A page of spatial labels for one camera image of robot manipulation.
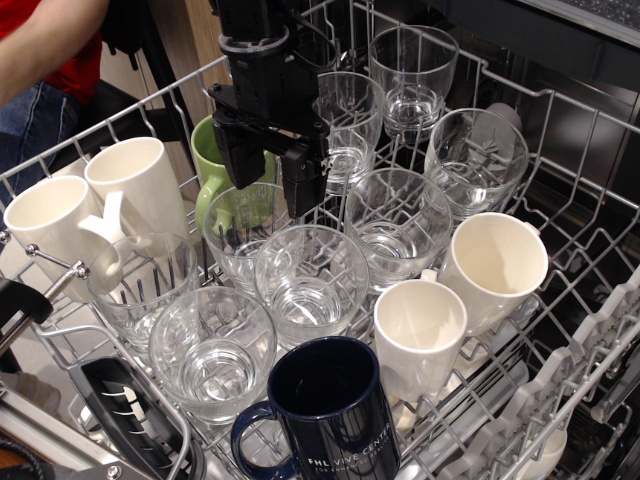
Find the clear glass centre right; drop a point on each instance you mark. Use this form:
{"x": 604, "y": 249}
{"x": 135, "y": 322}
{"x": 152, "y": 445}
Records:
{"x": 400, "y": 220}

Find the clear glass centre front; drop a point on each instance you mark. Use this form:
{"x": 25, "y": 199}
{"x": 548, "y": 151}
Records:
{"x": 313, "y": 280}

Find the red shirt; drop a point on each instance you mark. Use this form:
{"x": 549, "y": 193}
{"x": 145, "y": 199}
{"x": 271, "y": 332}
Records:
{"x": 77, "y": 76}

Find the black plastic rack handle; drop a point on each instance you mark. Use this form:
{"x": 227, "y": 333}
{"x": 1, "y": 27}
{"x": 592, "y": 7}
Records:
{"x": 137, "y": 426}

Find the clear glass back top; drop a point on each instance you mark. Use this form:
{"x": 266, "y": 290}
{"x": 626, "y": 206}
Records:
{"x": 414, "y": 65}

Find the white mug front centre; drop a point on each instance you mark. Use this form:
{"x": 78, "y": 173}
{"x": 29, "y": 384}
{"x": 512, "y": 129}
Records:
{"x": 419, "y": 326}

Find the white mug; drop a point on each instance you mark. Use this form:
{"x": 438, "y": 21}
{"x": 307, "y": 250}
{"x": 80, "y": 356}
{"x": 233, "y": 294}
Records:
{"x": 494, "y": 262}
{"x": 140, "y": 171}
{"x": 62, "y": 217}
{"x": 419, "y": 326}

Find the grey wire dishwasher rack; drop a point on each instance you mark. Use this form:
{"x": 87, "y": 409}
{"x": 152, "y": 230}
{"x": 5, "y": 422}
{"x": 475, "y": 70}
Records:
{"x": 580, "y": 190}

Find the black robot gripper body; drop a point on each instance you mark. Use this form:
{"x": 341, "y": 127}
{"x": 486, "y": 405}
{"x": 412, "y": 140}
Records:
{"x": 275, "y": 56}

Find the clear glass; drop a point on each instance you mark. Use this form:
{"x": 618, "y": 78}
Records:
{"x": 238, "y": 222}
{"x": 477, "y": 157}
{"x": 414, "y": 65}
{"x": 313, "y": 280}
{"x": 212, "y": 350}
{"x": 352, "y": 105}
{"x": 400, "y": 220}

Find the dark blue printed mug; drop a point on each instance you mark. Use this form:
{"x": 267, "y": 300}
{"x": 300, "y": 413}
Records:
{"x": 326, "y": 395}

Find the clear glass front left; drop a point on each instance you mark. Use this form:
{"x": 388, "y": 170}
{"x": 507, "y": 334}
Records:
{"x": 212, "y": 350}

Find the clear glass back centre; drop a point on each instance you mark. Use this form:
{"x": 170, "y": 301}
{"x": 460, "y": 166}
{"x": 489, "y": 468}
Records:
{"x": 352, "y": 105}

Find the blue jeans leg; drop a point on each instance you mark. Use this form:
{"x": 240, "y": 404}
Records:
{"x": 33, "y": 122}

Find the person forearm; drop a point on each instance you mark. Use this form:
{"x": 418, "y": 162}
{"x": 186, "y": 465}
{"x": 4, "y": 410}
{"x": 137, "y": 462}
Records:
{"x": 51, "y": 36}

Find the white mug far left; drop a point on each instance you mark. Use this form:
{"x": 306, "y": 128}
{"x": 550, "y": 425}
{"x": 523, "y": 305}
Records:
{"x": 62, "y": 217}

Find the clear glass centre left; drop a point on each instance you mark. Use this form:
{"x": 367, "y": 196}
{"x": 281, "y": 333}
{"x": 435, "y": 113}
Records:
{"x": 238, "y": 222}

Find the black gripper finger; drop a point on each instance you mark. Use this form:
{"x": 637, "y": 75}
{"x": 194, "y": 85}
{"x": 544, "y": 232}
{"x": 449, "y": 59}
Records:
{"x": 304, "y": 176}
{"x": 243, "y": 160}

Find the grey plastic tine row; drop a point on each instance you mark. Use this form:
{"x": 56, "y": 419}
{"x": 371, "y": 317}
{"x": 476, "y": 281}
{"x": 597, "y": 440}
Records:
{"x": 502, "y": 446}

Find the clear glass left patterned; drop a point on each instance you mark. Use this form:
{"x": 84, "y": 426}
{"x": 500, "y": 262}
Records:
{"x": 133, "y": 280}

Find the white mug back left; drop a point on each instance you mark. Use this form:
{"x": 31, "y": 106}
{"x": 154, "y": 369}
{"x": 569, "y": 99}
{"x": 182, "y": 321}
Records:
{"x": 140, "y": 171}

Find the clear glass back right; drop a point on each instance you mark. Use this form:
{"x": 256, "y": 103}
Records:
{"x": 477, "y": 157}

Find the green ceramic mug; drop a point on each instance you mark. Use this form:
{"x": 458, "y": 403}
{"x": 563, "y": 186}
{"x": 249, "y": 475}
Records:
{"x": 212, "y": 173}

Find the black clamp with metal screw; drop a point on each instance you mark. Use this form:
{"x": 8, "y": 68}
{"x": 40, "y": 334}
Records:
{"x": 24, "y": 305}

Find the white mug right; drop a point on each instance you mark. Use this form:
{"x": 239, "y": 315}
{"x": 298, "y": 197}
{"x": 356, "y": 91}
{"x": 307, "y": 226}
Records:
{"x": 494, "y": 262}

